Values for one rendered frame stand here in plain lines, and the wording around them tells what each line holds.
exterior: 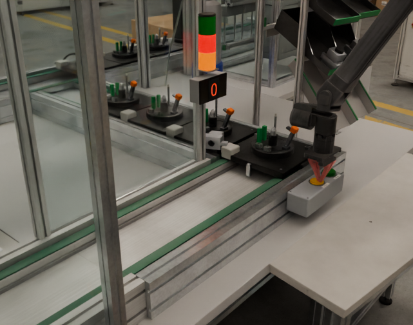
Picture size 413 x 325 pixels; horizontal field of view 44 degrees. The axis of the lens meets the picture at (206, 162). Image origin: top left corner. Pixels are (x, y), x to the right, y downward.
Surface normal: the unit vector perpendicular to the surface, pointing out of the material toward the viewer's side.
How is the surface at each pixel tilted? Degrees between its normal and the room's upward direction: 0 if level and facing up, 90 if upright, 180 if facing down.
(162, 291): 90
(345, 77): 67
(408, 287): 1
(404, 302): 0
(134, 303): 90
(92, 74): 90
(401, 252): 0
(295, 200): 90
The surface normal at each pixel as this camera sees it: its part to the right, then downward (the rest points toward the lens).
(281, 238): 0.00, -0.90
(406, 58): -0.75, 0.29
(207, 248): 0.75, 0.29
